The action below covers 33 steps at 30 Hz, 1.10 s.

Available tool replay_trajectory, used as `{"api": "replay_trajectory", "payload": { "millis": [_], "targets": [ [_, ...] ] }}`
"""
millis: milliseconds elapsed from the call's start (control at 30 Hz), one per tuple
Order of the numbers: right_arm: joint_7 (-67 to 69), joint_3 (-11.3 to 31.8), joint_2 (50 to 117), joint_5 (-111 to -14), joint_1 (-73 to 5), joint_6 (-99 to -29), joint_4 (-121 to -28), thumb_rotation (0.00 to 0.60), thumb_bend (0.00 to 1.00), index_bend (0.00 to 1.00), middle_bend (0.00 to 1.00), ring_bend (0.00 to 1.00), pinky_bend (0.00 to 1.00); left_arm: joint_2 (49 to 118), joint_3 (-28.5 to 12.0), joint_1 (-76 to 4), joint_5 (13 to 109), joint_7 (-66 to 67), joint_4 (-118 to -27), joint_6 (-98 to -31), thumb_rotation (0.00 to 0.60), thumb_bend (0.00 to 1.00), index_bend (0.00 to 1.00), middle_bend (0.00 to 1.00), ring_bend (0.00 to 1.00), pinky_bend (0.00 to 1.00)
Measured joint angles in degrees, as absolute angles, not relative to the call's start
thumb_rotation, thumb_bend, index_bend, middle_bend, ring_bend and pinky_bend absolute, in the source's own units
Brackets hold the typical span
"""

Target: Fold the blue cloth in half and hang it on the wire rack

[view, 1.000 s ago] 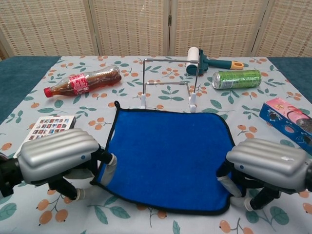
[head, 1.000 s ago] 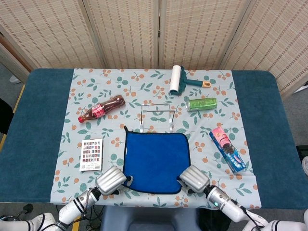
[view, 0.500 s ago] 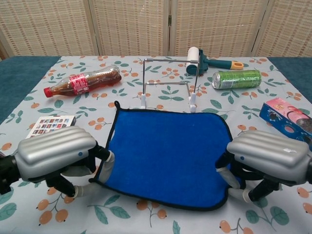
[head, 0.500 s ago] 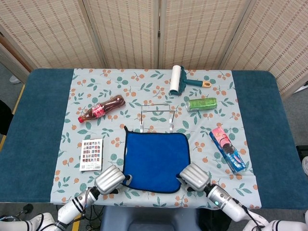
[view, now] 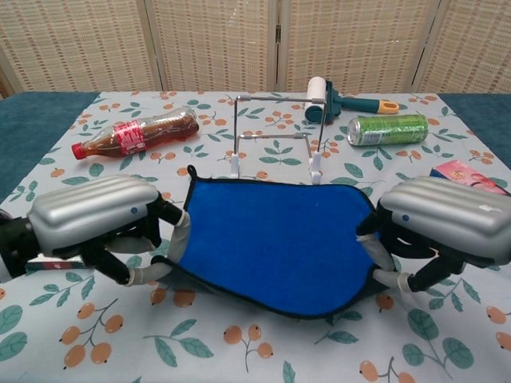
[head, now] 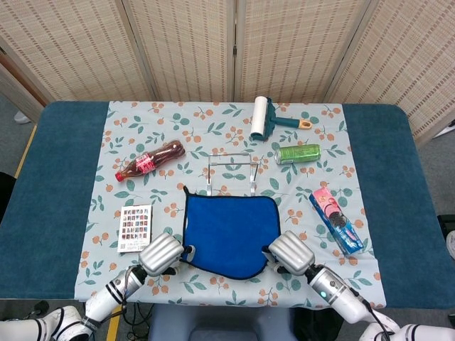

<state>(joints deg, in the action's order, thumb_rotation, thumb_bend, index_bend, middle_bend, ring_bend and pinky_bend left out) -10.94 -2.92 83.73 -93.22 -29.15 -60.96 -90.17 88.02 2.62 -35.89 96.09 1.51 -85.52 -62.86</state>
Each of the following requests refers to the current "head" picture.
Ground woven folding screen panel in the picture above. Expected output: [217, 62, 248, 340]
[233, 0, 373, 104]
[122, 0, 236, 103]
[325, 0, 455, 143]
[0, 0, 159, 107]

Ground teal plush table cover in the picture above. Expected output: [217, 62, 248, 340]
[0, 100, 455, 310]

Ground teal handled lint roller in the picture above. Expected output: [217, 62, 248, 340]
[250, 95, 314, 142]

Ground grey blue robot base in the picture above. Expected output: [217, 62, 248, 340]
[148, 304, 296, 341]

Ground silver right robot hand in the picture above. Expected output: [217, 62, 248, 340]
[261, 229, 316, 276]

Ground black bag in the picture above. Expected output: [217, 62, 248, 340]
[293, 308, 346, 341]

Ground blue and pink cookie box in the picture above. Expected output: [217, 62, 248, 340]
[308, 188, 365, 256]

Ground small metal wire rack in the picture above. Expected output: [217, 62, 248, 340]
[207, 152, 259, 197]

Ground blue cloth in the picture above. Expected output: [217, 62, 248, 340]
[182, 185, 279, 281]

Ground black floor cable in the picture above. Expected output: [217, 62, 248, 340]
[120, 305, 154, 337]

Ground black box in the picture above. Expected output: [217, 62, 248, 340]
[437, 215, 455, 234]

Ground black bulky object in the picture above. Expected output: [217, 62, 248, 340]
[0, 171, 17, 222]

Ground card box with picture grid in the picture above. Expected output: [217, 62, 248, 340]
[117, 204, 153, 254]

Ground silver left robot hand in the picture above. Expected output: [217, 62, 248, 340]
[137, 232, 196, 278]

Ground green drink can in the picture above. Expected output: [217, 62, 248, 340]
[274, 144, 322, 166]

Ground cola bottle with red label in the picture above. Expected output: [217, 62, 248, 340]
[114, 139, 186, 183]

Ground floral print tablecloth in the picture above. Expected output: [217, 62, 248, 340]
[73, 100, 387, 309]

